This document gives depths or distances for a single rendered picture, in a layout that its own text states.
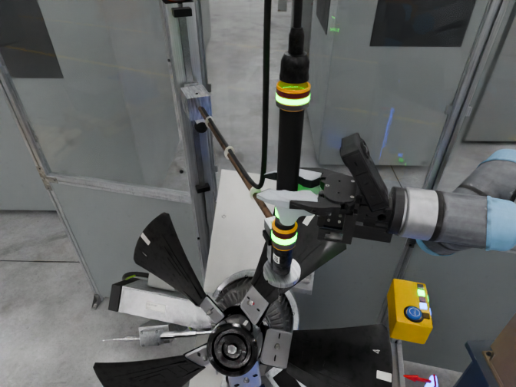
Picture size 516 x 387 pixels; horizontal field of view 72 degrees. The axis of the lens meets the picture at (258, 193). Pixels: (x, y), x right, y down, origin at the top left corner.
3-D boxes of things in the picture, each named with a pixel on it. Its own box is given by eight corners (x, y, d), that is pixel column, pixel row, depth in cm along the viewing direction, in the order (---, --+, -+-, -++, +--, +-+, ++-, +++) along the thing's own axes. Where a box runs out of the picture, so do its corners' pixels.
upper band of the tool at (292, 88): (270, 102, 48) (271, 81, 46) (299, 97, 49) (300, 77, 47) (284, 115, 45) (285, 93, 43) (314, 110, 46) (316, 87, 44)
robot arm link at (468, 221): (495, 257, 54) (528, 250, 46) (418, 246, 56) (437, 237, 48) (496, 207, 56) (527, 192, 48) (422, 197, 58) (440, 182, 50)
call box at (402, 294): (385, 297, 121) (392, 276, 114) (417, 302, 119) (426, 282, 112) (388, 340, 108) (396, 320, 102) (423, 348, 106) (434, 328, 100)
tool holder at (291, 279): (253, 258, 71) (253, 221, 65) (286, 248, 73) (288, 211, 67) (272, 292, 64) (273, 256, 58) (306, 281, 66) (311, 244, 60)
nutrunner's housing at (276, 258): (267, 276, 70) (274, 24, 42) (286, 271, 71) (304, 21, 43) (276, 292, 67) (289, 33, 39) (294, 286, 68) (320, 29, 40)
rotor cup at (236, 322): (213, 352, 93) (195, 375, 80) (220, 297, 93) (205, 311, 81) (267, 365, 90) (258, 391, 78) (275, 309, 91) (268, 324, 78)
